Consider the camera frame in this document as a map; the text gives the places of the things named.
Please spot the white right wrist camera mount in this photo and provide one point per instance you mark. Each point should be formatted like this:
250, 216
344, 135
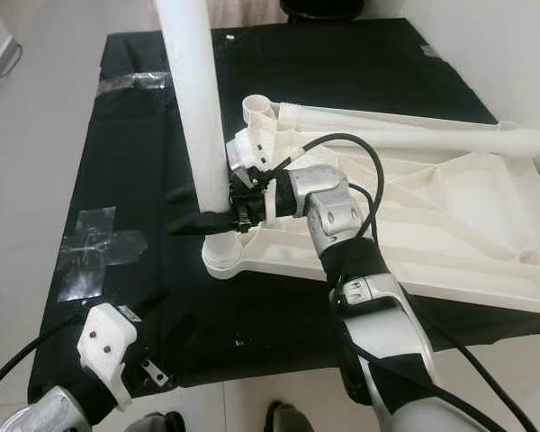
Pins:
252, 148

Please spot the black tablecloth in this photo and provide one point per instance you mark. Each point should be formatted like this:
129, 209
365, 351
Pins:
126, 162

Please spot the grey tape piece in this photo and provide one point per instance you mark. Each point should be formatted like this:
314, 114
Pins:
432, 51

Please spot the white plastic table top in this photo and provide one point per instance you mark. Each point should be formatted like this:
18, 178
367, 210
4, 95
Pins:
441, 234

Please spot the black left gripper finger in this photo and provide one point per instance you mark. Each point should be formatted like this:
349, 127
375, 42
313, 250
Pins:
148, 303

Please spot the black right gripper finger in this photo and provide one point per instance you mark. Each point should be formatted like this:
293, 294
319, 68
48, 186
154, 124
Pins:
202, 223
178, 192

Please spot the white plastic table leg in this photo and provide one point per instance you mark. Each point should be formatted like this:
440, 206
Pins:
193, 90
396, 121
396, 142

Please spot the clear tape cross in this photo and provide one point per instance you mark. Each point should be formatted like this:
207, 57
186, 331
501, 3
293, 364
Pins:
99, 252

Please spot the small white paper scrap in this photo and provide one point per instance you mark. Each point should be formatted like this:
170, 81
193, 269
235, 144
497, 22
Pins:
229, 36

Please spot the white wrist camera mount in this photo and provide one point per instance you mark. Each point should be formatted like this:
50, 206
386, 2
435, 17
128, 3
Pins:
252, 148
108, 346

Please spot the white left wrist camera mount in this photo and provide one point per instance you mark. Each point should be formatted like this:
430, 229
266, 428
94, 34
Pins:
108, 346

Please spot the clear plastic bag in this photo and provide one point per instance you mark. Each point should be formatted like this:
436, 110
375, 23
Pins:
135, 83

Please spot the robot left leg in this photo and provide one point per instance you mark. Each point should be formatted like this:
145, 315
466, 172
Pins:
157, 423

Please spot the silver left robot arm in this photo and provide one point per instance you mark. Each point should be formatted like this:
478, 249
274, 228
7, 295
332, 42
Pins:
54, 414

